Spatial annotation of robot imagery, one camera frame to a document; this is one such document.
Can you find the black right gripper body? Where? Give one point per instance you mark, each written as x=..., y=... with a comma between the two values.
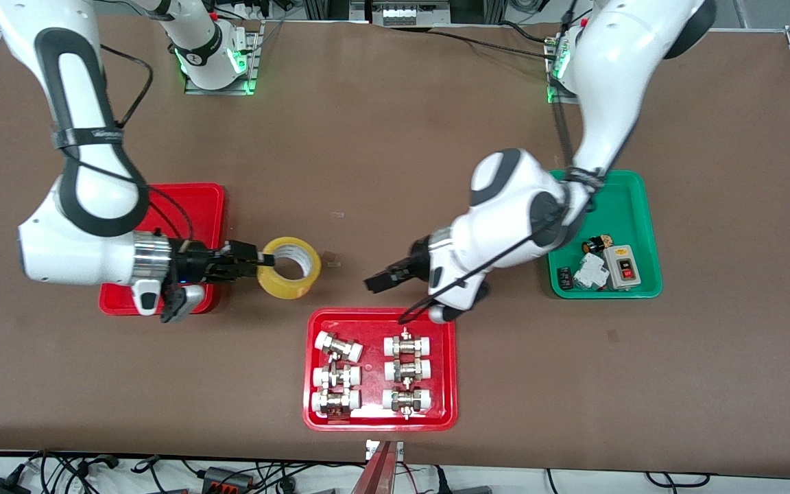
x=193, y=266

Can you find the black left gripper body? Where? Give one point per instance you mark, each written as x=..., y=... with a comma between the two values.
x=417, y=261

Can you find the yellow tape roll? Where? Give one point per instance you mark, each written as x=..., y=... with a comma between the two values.
x=285, y=288

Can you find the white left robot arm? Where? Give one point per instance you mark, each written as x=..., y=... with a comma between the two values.
x=614, y=68

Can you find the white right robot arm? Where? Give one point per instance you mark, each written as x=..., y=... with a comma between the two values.
x=73, y=254

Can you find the empty red plastic tray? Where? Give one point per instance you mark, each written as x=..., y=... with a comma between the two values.
x=196, y=206

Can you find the red tray holding fittings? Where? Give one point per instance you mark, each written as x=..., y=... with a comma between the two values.
x=374, y=343

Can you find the green plastic tray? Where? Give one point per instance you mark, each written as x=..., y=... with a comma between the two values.
x=631, y=213

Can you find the metal fitting with white caps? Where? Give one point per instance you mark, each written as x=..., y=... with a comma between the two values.
x=408, y=345
x=337, y=377
x=407, y=401
x=335, y=401
x=407, y=370
x=339, y=346

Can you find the small black relay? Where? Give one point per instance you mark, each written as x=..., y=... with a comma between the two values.
x=564, y=278

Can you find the white circuit breaker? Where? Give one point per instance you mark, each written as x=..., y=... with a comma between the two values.
x=590, y=272

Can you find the black round orange component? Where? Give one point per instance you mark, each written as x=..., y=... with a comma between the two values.
x=595, y=245

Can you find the red metal bar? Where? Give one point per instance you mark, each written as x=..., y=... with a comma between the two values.
x=376, y=473

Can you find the grey connector box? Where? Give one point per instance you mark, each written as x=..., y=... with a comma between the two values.
x=227, y=478

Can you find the white power strip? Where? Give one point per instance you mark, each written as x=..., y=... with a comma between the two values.
x=409, y=14

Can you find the black power adapter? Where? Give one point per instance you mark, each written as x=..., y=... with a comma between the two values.
x=1, y=487

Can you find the small metal bracket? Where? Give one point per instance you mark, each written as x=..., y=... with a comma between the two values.
x=370, y=449

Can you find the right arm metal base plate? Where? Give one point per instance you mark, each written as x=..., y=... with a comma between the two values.
x=252, y=62

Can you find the grey switch box red buttons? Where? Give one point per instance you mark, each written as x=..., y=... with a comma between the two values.
x=623, y=267

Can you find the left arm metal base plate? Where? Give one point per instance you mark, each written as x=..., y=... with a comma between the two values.
x=559, y=99

